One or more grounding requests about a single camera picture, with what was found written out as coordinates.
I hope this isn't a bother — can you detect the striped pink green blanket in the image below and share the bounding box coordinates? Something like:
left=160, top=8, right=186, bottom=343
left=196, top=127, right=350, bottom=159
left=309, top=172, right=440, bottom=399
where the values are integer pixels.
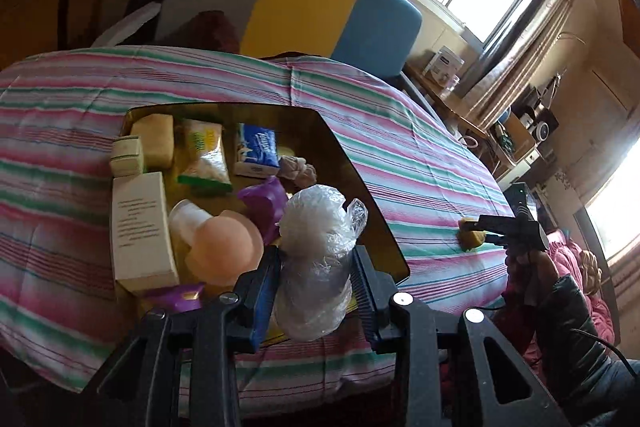
left=0, top=47, right=516, bottom=405

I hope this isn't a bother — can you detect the green yellow snack packet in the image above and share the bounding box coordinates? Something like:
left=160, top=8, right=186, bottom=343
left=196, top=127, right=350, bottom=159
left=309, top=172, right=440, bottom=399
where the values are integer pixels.
left=177, top=118, right=233, bottom=192

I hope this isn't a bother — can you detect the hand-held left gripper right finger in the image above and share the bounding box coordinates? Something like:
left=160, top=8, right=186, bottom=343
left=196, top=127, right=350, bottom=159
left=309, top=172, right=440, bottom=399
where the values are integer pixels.
left=350, top=245, right=571, bottom=427

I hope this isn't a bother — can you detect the clear plastic bag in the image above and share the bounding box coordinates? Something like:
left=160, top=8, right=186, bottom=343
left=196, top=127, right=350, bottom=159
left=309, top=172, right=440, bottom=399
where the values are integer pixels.
left=272, top=184, right=368, bottom=342

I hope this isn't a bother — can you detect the wooden side cabinet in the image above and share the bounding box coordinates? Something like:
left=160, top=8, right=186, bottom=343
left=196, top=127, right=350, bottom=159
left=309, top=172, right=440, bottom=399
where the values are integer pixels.
left=402, top=57, right=541, bottom=180

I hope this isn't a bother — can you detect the pink clothing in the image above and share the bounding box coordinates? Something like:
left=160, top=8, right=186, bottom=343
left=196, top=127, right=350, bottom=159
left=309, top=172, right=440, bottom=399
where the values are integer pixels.
left=500, top=229, right=616, bottom=358

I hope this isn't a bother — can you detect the small yellow sponge piece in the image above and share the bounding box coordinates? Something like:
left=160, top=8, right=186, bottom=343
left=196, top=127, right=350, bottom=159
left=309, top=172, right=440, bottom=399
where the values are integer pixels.
left=459, top=217, right=487, bottom=253

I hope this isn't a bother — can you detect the bright side window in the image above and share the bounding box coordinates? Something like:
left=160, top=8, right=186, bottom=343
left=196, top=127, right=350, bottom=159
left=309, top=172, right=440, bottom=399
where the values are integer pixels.
left=585, top=157, right=640, bottom=268

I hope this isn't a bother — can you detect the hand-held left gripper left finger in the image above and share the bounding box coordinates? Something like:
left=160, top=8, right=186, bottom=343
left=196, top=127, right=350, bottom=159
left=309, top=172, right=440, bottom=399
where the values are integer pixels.
left=82, top=246, right=282, bottom=427

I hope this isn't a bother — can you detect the grey yellow blue sofa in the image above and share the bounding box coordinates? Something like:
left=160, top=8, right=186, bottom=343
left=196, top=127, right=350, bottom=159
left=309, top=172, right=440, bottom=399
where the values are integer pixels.
left=157, top=0, right=423, bottom=80

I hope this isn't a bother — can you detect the person's right hand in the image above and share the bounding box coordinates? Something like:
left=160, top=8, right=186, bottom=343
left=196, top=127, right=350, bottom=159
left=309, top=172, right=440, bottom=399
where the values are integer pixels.
left=502, top=249, right=558, bottom=308

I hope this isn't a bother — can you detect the yellow sponge block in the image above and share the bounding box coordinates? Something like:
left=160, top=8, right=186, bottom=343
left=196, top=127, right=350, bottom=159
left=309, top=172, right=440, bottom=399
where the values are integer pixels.
left=131, top=114, right=176, bottom=168

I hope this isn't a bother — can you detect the brown striped curtain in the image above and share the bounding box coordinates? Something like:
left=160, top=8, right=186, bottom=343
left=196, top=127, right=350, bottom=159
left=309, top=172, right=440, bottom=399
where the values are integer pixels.
left=450, top=0, right=591, bottom=132

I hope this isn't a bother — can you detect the tall white carton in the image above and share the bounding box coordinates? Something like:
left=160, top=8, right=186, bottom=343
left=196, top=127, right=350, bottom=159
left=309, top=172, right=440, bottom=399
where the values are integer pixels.
left=111, top=172, right=180, bottom=293

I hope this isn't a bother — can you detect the small cream box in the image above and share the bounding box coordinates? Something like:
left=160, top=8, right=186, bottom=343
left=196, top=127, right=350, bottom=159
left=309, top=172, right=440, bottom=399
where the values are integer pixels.
left=110, top=134, right=146, bottom=178

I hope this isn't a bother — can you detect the white printed carton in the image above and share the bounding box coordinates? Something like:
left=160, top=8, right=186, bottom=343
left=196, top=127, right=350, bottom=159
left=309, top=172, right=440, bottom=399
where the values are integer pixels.
left=422, top=47, right=466, bottom=80

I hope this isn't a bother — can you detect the gold tin box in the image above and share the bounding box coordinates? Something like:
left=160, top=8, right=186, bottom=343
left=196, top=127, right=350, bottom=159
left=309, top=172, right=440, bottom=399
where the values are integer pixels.
left=112, top=103, right=412, bottom=348

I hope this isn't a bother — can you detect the black radio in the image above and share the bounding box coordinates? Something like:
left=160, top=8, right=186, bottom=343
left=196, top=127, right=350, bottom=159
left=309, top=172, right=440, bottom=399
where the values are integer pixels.
left=515, top=87, right=561, bottom=142

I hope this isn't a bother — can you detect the peach and white mushroom toy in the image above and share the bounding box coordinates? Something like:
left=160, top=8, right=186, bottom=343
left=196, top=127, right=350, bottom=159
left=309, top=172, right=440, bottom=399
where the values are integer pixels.
left=169, top=199, right=265, bottom=285

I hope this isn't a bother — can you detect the dark red cloth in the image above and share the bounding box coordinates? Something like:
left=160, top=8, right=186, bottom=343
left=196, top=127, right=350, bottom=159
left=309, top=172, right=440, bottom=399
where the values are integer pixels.
left=187, top=10, right=241, bottom=52

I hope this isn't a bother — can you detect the blue tissue pack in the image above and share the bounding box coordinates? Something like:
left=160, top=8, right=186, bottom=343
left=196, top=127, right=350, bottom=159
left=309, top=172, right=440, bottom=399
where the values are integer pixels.
left=235, top=123, right=281, bottom=178

